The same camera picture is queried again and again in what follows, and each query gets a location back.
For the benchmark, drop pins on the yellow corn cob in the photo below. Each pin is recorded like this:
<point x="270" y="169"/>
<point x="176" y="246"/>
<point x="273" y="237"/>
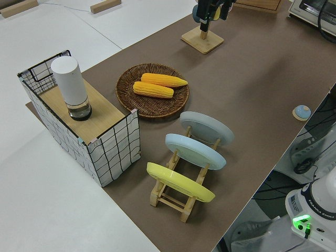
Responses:
<point x="153" y="89"/>
<point x="162" y="79"/>

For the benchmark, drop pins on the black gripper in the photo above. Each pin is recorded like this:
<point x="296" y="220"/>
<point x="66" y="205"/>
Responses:
<point x="206" y="9"/>

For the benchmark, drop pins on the blue desk bell wooden base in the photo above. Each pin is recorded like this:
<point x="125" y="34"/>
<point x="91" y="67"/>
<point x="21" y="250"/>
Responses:
<point x="302" y="112"/>

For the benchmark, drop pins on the wooden dish rack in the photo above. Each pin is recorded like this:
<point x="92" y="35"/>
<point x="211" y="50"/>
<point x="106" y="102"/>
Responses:
<point x="170" y="202"/>

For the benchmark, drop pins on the yellow plate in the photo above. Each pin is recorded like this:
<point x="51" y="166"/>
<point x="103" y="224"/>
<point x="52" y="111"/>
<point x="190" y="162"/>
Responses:
<point x="181" y="183"/>

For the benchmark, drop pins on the light blue plate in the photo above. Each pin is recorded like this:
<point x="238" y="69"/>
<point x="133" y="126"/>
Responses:
<point x="195" y="152"/>

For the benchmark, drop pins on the grid pattern box wooden top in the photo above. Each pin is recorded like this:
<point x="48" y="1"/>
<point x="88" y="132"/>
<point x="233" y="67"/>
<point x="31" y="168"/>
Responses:
<point x="115" y="149"/>

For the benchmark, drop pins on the white perforated mount frame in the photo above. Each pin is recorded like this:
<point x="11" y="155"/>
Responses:
<point x="304" y="149"/>

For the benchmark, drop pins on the white cylinder glass base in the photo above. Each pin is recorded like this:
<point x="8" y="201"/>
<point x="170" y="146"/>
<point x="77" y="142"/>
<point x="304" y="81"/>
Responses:
<point x="69" y="84"/>

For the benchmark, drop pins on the brown table mat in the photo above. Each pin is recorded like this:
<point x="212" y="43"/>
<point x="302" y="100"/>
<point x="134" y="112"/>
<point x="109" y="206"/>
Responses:
<point x="249" y="92"/>

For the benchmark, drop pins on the grey plate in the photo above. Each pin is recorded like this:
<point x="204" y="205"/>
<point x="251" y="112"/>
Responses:
<point x="207" y="128"/>

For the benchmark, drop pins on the grey metal bracket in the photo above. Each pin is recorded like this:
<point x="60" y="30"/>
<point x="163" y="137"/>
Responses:
<point x="252" y="231"/>

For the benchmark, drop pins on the wooden mug stand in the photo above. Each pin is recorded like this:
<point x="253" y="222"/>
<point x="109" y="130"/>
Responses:
<point x="203" y="42"/>

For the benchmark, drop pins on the long wooden block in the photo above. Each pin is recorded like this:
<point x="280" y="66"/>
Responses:
<point x="105" y="5"/>
<point x="18" y="8"/>

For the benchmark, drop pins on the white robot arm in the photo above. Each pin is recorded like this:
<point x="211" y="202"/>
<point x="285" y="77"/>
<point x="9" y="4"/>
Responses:
<point x="323" y="199"/>

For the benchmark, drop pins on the white toaster oven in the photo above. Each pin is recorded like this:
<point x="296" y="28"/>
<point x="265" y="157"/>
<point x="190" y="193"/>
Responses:
<point x="312" y="13"/>

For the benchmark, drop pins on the round wicker basket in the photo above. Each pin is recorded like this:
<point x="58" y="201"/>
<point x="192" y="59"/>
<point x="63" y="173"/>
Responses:
<point x="155" y="105"/>

